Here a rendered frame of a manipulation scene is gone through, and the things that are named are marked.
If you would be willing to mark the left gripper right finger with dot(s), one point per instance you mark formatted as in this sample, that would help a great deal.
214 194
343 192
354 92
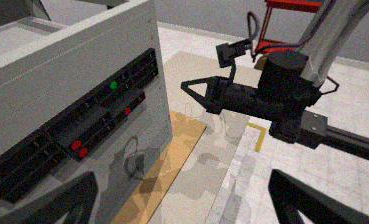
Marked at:
289 195

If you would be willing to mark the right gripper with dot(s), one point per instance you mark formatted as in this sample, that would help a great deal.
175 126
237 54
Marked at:
221 92

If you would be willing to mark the tan flat board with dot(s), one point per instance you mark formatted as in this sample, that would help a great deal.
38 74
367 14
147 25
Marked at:
144 200

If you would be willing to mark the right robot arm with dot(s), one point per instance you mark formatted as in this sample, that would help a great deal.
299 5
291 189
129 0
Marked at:
292 75

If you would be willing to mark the light grey server rack frame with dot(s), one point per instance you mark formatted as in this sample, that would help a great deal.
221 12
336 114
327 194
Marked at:
47 66

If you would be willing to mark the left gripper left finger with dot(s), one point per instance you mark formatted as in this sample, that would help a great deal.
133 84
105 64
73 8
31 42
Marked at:
76 196

